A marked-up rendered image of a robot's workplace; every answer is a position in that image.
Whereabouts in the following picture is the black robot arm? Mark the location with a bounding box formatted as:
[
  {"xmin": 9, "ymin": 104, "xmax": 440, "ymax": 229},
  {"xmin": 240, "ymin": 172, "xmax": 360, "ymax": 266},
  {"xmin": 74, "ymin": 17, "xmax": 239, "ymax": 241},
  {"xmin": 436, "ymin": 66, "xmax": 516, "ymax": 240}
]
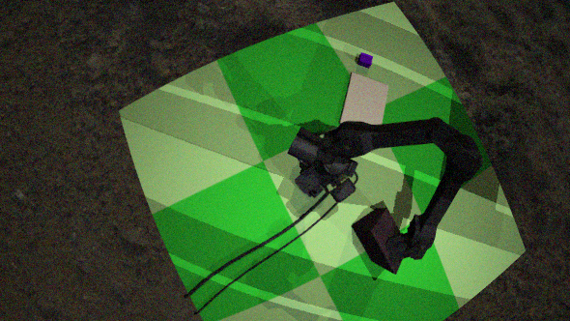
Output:
[{"xmin": 287, "ymin": 117, "xmax": 483, "ymax": 264}]

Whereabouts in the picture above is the purple cube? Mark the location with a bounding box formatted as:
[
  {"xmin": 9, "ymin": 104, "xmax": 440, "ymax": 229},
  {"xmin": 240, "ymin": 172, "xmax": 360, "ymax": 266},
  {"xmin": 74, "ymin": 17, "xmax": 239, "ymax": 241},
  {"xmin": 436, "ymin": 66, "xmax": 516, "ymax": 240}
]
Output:
[{"xmin": 357, "ymin": 52, "xmax": 373, "ymax": 69}]

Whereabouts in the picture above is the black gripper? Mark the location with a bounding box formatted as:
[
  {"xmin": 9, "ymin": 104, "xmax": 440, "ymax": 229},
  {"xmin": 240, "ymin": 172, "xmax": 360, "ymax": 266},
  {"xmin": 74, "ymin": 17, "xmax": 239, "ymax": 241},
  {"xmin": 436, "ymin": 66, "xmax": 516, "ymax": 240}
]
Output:
[{"xmin": 314, "ymin": 160, "xmax": 356, "ymax": 203}]

